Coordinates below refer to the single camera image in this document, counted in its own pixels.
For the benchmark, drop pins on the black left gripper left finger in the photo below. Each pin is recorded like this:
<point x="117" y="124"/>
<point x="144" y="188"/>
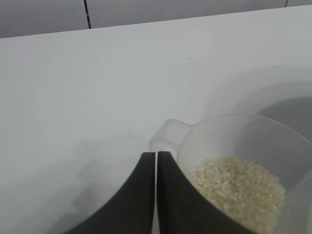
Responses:
<point x="131" y="209"/>

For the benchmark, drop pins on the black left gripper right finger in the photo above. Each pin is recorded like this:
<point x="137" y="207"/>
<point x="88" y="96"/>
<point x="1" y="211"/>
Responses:
<point x="175" y="209"/>

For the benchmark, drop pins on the white rice grains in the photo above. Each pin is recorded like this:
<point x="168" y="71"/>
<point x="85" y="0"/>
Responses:
<point x="239" y="185"/>

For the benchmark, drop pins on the translucent plastic measuring cup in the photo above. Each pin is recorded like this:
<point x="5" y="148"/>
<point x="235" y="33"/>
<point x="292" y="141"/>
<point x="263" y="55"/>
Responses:
<point x="231" y="136"/>

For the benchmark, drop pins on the stainless steel mixing bowl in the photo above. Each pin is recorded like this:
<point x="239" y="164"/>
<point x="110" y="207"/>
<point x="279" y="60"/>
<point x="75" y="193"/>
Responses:
<point x="292" y="109"/>

